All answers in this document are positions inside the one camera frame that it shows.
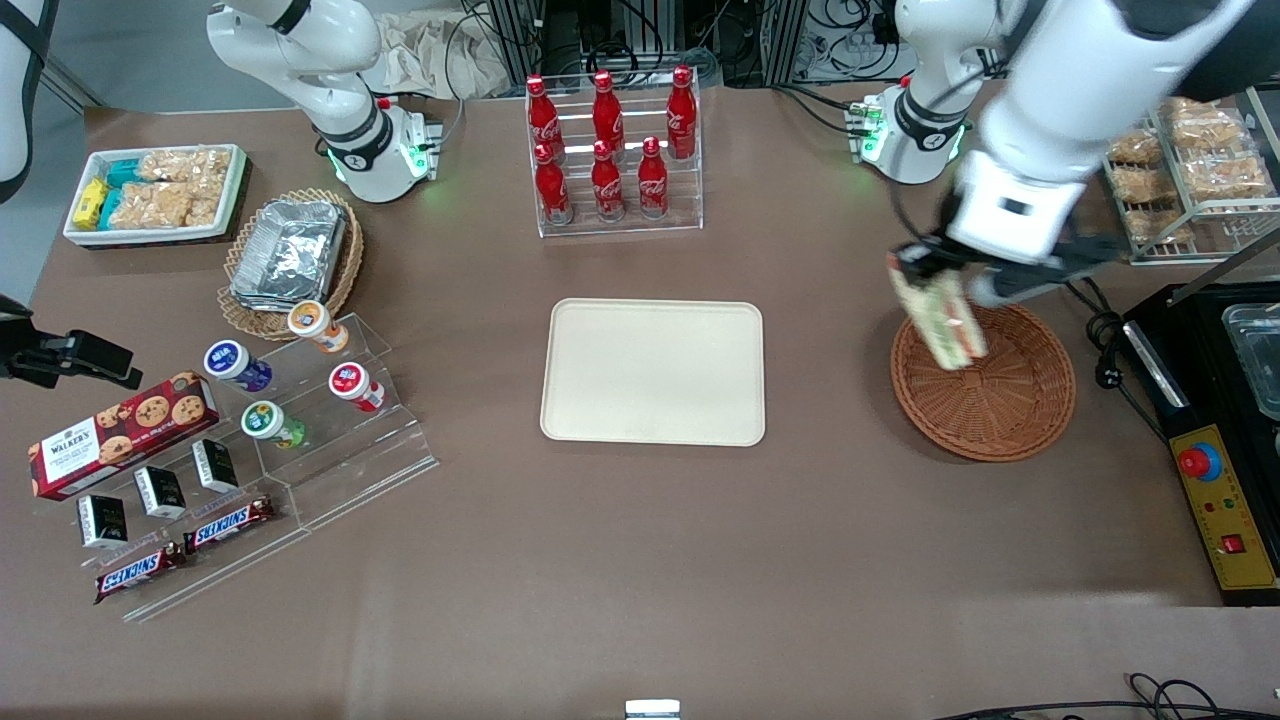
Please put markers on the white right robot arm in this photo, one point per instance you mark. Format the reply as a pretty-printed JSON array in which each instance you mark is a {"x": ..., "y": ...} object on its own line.
[{"x": 330, "y": 90}]

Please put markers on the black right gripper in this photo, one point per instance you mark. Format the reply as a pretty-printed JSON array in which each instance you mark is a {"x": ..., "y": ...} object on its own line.
[{"x": 28, "y": 358}]

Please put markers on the beige plastic tray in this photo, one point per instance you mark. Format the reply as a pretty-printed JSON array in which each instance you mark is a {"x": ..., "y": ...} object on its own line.
[{"x": 652, "y": 372}]

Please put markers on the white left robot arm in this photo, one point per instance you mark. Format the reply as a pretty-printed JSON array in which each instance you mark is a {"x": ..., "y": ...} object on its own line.
[{"x": 1080, "y": 70}]

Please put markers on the white rectangular snack bin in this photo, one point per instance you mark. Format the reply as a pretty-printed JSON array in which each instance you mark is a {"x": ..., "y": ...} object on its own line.
[{"x": 235, "y": 195}]

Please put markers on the red lid drink cup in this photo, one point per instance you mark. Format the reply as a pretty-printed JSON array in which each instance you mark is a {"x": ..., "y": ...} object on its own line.
[{"x": 356, "y": 386}]

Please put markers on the stack of foil trays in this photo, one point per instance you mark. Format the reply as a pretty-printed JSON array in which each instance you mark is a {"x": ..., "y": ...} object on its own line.
[{"x": 290, "y": 252}]

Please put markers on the triangle sandwich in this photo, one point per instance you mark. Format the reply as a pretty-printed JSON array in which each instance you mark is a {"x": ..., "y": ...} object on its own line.
[{"x": 945, "y": 330}]

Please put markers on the blue lid drink cup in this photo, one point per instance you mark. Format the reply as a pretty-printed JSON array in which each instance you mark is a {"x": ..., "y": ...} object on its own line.
[{"x": 237, "y": 365}]

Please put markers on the clear acrylic bottle rack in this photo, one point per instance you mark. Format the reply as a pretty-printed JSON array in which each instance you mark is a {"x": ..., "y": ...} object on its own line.
[{"x": 690, "y": 200}]

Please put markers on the grey metal lever bar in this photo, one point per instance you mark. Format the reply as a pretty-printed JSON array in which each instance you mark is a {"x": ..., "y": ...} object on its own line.
[{"x": 1225, "y": 270}]

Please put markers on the green lid drink cup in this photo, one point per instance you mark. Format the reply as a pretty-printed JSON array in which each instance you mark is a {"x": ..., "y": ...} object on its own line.
[{"x": 272, "y": 424}]

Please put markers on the light wicker basket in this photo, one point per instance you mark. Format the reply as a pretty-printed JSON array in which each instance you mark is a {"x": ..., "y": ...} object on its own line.
[{"x": 352, "y": 260}]

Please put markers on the red Walkers cookie box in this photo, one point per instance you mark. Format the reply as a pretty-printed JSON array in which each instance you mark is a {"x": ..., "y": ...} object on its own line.
[{"x": 120, "y": 435}]

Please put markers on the brown wicker basket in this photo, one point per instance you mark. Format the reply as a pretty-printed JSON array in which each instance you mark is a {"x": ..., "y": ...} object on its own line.
[{"x": 1000, "y": 415}]

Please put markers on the teal snack packet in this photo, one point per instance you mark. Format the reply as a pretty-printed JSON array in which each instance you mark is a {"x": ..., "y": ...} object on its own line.
[
  {"x": 110, "y": 208},
  {"x": 125, "y": 172}
]

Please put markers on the clear acrylic step stand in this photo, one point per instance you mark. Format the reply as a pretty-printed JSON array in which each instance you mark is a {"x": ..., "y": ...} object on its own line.
[{"x": 370, "y": 460}]

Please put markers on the black machine with yellow panel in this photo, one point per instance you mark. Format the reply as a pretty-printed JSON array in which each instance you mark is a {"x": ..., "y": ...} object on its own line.
[{"x": 1190, "y": 370}]

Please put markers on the orange lid drink cup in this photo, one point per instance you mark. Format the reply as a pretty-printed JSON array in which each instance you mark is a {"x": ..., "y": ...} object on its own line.
[{"x": 318, "y": 325}]

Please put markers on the yellow snack packet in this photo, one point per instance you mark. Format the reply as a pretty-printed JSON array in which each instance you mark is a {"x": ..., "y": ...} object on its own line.
[{"x": 90, "y": 200}]

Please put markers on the clear bag of crackers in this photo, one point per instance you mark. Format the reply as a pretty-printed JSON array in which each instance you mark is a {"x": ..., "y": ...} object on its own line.
[
  {"x": 185, "y": 165},
  {"x": 205, "y": 205},
  {"x": 150, "y": 205}
]

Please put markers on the red cola bottle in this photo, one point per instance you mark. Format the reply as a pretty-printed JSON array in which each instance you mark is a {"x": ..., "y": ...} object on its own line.
[
  {"x": 541, "y": 115},
  {"x": 652, "y": 182},
  {"x": 551, "y": 188},
  {"x": 607, "y": 184},
  {"x": 606, "y": 108},
  {"x": 681, "y": 110}
]

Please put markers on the clear acrylic low stand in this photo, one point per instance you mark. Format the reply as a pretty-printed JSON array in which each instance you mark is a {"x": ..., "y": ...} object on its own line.
[{"x": 200, "y": 585}]

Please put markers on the small black box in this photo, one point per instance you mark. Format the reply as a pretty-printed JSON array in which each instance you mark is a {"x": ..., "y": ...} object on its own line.
[
  {"x": 102, "y": 520},
  {"x": 160, "y": 492},
  {"x": 215, "y": 466}
]

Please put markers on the Snickers chocolate bar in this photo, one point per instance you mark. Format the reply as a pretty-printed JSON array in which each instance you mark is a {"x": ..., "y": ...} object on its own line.
[
  {"x": 230, "y": 523},
  {"x": 140, "y": 572}
]

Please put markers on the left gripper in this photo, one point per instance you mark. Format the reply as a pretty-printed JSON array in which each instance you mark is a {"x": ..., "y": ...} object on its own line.
[{"x": 932, "y": 254}]

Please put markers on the black equipment rack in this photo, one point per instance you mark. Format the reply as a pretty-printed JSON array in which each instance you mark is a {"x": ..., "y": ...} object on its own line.
[{"x": 590, "y": 35}]

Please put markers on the clear plastic container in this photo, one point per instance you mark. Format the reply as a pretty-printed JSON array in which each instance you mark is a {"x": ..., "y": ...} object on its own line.
[{"x": 1258, "y": 360}]

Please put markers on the red emergency stop button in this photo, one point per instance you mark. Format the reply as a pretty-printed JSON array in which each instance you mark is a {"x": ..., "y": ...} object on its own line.
[{"x": 1200, "y": 462}]

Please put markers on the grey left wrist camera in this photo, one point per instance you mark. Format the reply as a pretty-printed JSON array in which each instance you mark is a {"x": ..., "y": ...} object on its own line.
[{"x": 1010, "y": 285}]

